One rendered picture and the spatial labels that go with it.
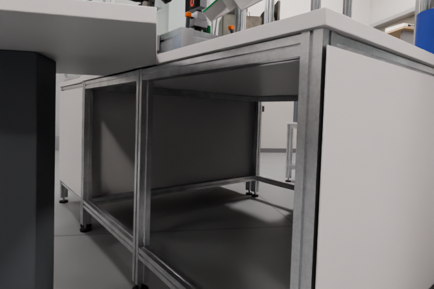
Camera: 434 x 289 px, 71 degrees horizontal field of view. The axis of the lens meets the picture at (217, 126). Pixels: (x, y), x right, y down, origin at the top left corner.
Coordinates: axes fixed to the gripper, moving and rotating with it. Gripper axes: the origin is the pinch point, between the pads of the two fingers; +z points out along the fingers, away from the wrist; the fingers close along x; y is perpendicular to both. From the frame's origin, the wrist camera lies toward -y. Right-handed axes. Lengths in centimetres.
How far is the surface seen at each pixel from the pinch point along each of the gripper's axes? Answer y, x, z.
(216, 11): -14.7, 22.3, -3.1
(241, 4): -12.8, 37.0, -1.5
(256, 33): 4, 60, 15
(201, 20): -21.8, 3.6, -5.6
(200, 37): -11.3, 18.1, 5.3
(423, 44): -94, 59, 0
